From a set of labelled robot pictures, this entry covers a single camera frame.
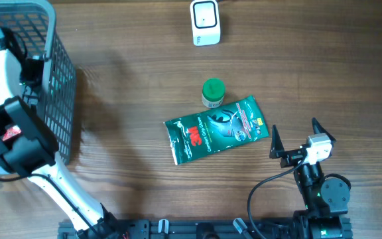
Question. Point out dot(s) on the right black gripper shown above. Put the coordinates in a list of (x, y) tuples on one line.
[(277, 151)]

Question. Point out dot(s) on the green lid small jar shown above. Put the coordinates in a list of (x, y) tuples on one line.
[(213, 92)]

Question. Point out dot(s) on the green 3M gloves packet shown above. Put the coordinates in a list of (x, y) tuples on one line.
[(202, 134)]

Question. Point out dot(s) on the red small snack packet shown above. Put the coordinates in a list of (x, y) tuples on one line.
[(11, 132)]

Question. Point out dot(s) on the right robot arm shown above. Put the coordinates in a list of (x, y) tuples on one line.
[(325, 197)]

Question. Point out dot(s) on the white barcode scanner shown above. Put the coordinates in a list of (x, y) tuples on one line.
[(205, 17)]

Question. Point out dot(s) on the grey plastic mesh basket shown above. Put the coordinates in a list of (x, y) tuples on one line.
[(35, 21)]

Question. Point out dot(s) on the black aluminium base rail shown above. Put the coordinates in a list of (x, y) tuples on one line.
[(270, 228)]

